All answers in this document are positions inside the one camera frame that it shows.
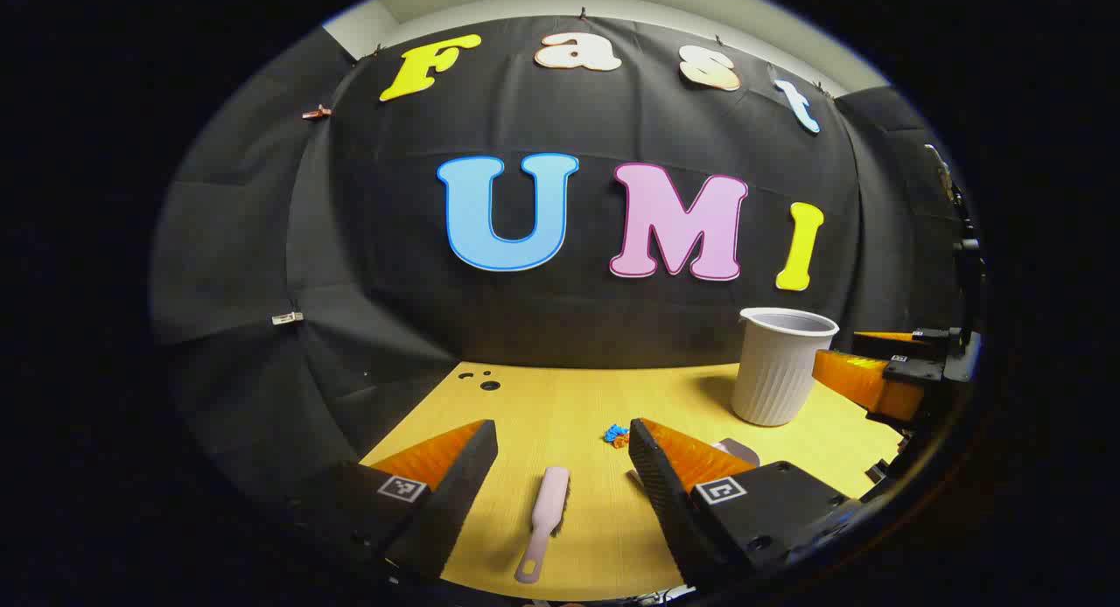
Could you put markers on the pink dustpan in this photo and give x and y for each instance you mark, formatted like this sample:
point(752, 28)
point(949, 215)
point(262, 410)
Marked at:
point(735, 450)

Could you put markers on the black backdrop cloth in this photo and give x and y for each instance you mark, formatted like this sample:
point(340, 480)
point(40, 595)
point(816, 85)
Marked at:
point(525, 323)

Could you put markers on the small pink broom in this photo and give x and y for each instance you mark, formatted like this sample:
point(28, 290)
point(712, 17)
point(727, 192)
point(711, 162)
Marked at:
point(549, 502)

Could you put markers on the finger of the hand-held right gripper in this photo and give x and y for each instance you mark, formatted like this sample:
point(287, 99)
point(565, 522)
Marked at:
point(875, 384)
point(901, 335)

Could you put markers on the white ribbed garbage bin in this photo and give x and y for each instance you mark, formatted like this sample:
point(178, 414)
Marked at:
point(774, 371)

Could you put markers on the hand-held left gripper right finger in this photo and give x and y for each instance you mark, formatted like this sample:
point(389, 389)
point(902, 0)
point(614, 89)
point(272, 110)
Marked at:
point(661, 493)

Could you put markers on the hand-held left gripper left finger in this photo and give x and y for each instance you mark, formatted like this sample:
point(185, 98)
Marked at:
point(464, 484)

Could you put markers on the silver cloth clip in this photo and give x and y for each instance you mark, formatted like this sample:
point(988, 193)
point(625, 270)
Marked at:
point(287, 317)

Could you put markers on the copper cloth clip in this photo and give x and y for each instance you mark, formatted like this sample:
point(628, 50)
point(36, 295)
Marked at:
point(318, 113)

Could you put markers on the blue paper trash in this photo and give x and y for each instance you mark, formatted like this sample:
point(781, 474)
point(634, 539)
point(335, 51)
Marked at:
point(614, 431)

